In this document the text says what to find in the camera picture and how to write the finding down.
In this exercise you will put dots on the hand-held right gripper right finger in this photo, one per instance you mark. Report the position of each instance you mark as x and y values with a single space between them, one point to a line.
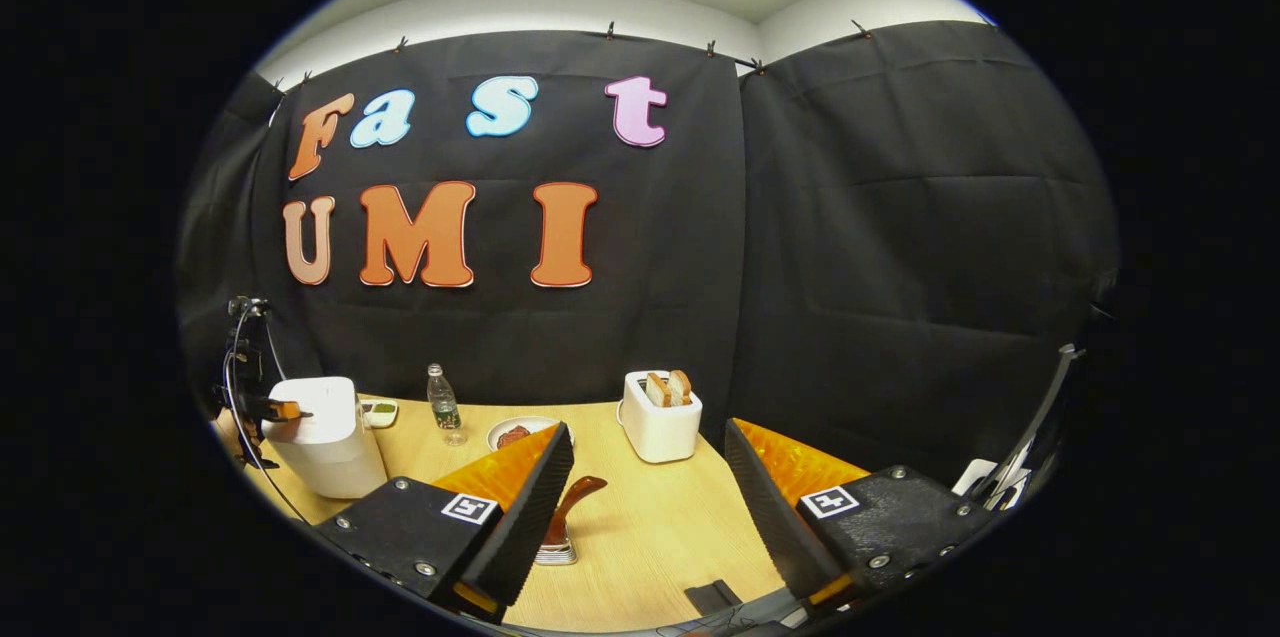
770 517

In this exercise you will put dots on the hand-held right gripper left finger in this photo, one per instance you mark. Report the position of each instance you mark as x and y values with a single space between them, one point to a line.
525 527

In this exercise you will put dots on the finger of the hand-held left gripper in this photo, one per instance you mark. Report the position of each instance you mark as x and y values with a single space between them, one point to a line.
285 410

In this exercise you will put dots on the white rice cooker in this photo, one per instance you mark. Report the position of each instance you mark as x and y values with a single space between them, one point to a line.
325 447

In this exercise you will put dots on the brown wooden spoon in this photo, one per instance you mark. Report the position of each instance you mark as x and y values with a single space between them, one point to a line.
575 497

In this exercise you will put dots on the red braised meat piece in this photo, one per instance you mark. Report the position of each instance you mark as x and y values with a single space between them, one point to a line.
506 438
521 433

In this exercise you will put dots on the white divided side dish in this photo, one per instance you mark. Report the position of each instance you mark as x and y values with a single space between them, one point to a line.
380 411

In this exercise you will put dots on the black tape strip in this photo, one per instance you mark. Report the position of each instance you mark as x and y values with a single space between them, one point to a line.
712 597

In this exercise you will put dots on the small white plate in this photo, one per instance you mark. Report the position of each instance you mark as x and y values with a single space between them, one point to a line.
540 427

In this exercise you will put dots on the white toaster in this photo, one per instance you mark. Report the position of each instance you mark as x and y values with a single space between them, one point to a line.
660 432

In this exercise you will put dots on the clear plastic water bottle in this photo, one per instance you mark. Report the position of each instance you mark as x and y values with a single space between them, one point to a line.
445 412

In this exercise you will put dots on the toasted bread slice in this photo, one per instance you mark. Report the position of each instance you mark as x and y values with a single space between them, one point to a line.
658 389
681 385

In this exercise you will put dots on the grey metal stand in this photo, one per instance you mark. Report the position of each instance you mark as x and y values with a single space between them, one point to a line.
1040 412

